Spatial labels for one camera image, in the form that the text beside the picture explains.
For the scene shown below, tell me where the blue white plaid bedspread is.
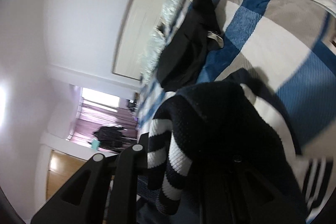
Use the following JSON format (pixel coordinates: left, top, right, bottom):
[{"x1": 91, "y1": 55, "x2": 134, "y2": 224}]
[{"x1": 136, "y1": 0, "x2": 336, "y2": 156}]

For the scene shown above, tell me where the pink window curtain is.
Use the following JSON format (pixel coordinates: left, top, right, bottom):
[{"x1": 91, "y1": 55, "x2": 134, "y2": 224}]
[{"x1": 67, "y1": 88, "x2": 137, "y2": 147}]

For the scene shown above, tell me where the cream padded headboard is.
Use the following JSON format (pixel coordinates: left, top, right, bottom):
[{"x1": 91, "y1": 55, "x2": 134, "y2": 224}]
[{"x1": 112, "y1": 0, "x2": 165, "y2": 80}]

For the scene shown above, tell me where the navy white varsity jacket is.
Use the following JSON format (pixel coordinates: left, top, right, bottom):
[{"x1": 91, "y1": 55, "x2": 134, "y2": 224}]
[{"x1": 137, "y1": 69, "x2": 335, "y2": 223}]

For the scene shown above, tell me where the black garment on bed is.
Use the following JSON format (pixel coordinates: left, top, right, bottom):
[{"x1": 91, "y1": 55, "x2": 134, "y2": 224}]
[{"x1": 156, "y1": 0, "x2": 223, "y2": 92}]

